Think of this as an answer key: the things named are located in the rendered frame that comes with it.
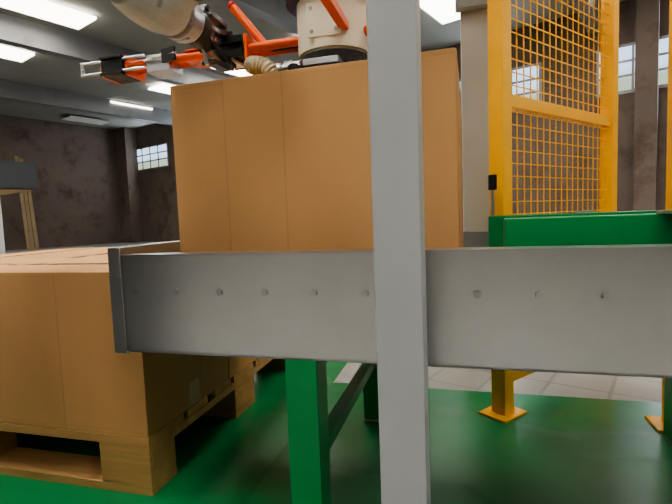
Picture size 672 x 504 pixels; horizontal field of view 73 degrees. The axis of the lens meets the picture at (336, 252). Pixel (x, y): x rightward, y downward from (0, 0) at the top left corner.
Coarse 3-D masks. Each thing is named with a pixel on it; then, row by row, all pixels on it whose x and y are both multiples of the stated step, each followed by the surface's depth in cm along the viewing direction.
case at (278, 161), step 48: (192, 96) 97; (240, 96) 94; (288, 96) 91; (336, 96) 89; (432, 96) 84; (192, 144) 98; (240, 144) 95; (288, 144) 92; (336, 144) 89; (432, 144) 84; (192, 192) 99; (240, 192) 96; (288, 192) 93; (336, 192) 90; (432, 192) 85; (192, 240) 100; (240, 240) 97; (288, 240) 94; (336, 240) 91; (432, 240) 86
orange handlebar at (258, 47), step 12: (324, 0) 87; (336, 0) 92; (336, 12) 93; (336, 24) 99; (348, 24) 101; (252, 48) 112; (264, 48) 111; (276, 48) 111; (180, 60) 117; (192, 60) 116; (144, 72) 125
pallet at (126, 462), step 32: (224, 384) 144; (192, 416) 126; (224, 416) 152; (0, 448) 128; (32, 448) 132; (128, 448) 110; (160, 448) 113; (64, 480) 117; (96, 480) 114; (128, 480) 111; (160, 480) 113
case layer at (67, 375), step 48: (0, 288) 117; (48, 288) 113; (96, 288) 109; (0, 336) 118; (48, 336) 114; (96, 336) 110; (0, 384) 120; (48, 384) 116; (96, 384) 112; (144, 384) 108; (192, 384) 127; (144, 432) 109
